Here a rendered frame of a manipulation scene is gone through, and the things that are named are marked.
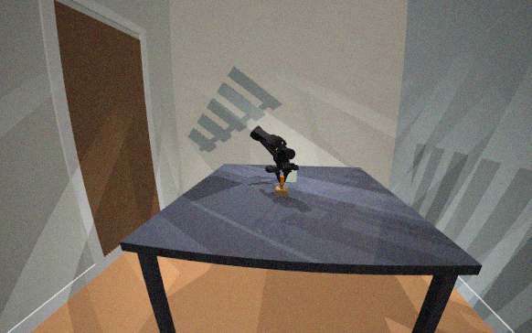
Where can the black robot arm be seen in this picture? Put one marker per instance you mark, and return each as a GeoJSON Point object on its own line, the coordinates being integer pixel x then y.
{"type": "Point", "coordinates": [271, 142]}

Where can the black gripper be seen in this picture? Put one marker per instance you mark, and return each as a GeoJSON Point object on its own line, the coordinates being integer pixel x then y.
{"type": "Point", "coordinates": [276, 170]}

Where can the tan square block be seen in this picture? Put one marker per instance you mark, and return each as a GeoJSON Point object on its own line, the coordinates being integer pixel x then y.
{"type": "Point", "coordinates": [281, 192]}

